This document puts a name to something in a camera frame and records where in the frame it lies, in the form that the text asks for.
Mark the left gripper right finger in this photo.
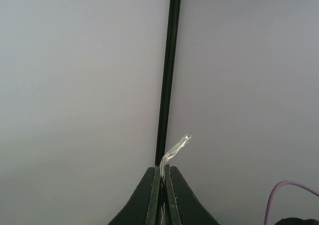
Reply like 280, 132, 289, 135
165, 165, 219, 225

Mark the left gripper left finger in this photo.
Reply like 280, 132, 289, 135
109, 167, 160, 225

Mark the clear led light string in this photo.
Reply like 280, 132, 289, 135
158, 132, 193, 181

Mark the black frame post left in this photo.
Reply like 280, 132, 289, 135
155, 0, 181, 166

